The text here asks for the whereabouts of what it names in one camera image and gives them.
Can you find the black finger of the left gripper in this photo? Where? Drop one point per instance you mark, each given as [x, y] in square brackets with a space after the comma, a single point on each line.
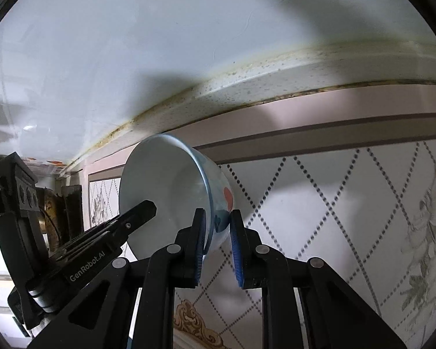
[116, 230]

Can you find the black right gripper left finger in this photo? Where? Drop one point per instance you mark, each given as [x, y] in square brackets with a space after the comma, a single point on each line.
[131, 304]

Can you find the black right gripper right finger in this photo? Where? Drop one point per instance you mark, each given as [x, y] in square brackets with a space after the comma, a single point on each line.
[305, 304]

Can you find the light blue bowl red spots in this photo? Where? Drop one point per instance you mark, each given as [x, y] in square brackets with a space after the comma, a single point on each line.
[178, 179]

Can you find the patterned tablecloth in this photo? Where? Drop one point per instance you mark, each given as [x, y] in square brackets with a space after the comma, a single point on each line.
[345, 175]

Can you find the dark brown object at wall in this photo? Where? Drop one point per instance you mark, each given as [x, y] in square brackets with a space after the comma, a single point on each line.
[61, 218]

